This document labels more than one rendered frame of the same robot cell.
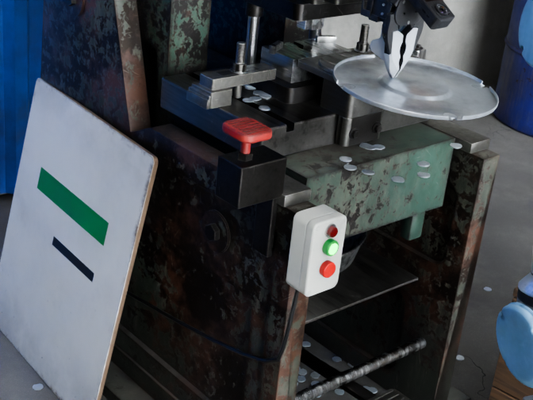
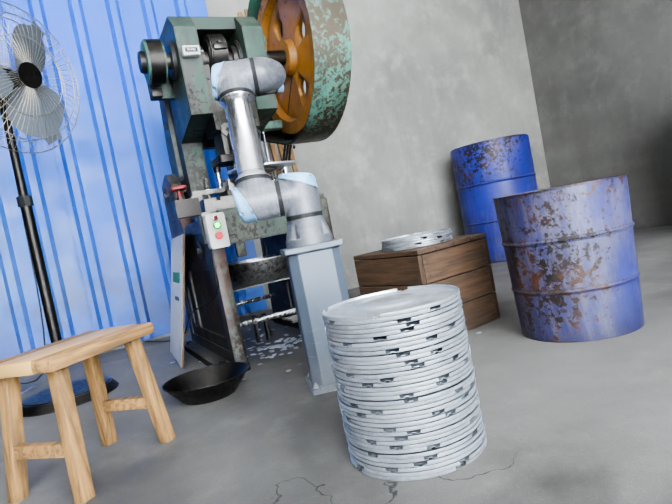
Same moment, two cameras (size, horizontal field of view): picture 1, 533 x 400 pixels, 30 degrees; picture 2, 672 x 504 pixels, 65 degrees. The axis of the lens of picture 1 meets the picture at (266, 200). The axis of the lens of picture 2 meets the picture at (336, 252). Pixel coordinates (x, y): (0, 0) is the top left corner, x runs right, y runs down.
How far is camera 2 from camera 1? 142 cm
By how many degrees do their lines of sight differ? 27
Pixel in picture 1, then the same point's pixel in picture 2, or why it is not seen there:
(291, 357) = (226, 287)
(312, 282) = (213, 241)
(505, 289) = not seen: hidden behind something
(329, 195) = (234, 218)
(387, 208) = (274, 227)
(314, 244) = (207, 224)
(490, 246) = not seen: hidden behind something
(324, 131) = not seen: hidden behind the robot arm
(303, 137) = (227, 203)
